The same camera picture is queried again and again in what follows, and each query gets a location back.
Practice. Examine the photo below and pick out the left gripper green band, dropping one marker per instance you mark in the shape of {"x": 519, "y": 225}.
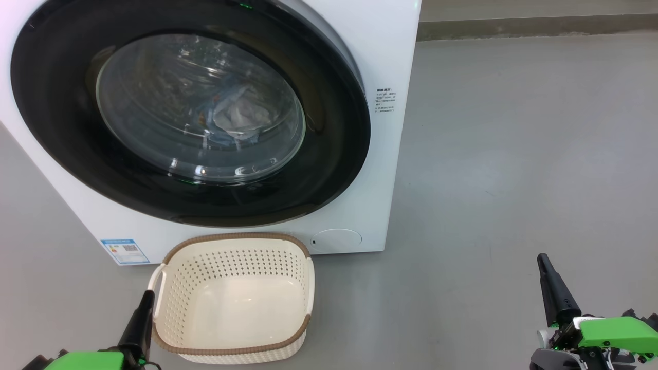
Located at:
{"x": 87, "y": 361}

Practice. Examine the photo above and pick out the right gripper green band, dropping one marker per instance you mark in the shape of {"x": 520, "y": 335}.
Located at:
{"x": 611, "y": 334}

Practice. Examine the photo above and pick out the black glass washing machine door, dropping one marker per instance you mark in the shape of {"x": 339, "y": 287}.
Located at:
{"x": 67, "y": 154}

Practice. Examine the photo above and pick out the blue cartoon print garment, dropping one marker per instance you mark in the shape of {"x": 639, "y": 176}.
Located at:
{"x": 226, "y": 136}

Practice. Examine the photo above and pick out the white cream garment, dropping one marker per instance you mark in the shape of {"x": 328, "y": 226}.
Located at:
{"x": 241, "y": 115}

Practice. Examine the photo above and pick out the cream perforated laundry basket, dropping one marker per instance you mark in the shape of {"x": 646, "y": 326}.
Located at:
{"x": 236, "y": 308}

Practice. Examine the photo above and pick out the white front-load washing machine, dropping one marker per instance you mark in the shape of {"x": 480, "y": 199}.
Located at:
{"x": 396, "y": 169}

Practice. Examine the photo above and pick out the blue energy label sticker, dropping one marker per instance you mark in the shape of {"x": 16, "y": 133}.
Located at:
{"x": 125, "y": 251}

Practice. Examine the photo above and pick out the round white filter cover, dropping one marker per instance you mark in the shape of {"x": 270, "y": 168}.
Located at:
{"x": 336, "y": 240}

